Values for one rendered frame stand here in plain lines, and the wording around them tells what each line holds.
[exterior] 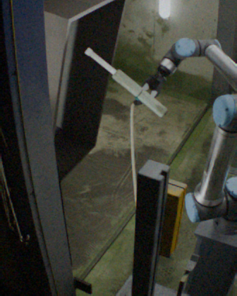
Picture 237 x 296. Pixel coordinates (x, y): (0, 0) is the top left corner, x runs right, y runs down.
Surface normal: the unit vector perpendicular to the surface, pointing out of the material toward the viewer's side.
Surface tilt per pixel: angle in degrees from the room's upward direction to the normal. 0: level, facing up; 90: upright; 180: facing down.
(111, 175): 0
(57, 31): 90
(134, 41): 90
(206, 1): 90
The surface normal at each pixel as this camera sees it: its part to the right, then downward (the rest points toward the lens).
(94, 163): 0.00, -0.81
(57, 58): -0.47, 0.51
